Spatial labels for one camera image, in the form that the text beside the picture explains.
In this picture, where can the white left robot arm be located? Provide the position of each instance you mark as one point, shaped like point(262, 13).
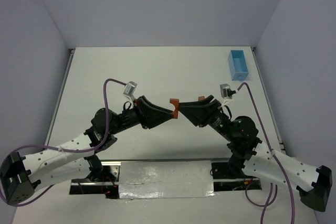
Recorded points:
point(22, 176)

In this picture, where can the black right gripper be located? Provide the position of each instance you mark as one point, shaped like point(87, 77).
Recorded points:
point(209, 112)

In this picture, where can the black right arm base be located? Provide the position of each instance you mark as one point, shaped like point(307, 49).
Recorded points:
point(224, 180)

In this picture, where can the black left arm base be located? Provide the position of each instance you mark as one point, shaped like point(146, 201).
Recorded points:
point(106, 185)

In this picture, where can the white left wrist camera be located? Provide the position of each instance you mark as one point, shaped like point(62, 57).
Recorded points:
point(129, 89)

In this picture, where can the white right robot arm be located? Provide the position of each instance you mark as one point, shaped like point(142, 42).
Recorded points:
point(251, 156)

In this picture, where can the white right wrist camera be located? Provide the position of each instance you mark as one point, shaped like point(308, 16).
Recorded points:
point(226, 93)

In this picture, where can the blue plastic box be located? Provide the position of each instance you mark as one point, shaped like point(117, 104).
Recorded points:
point(237, 65)

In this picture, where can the orange wood arch block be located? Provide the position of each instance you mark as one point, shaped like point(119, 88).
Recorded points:
point(175, 103)

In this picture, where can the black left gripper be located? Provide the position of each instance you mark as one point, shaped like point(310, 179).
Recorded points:
point(142, 114)

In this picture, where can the silver reflective tape sheet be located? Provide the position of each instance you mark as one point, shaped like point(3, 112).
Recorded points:
point(154, 180)

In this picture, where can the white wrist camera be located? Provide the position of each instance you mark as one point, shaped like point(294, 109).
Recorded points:
point(129, 89)
point(226, 93)

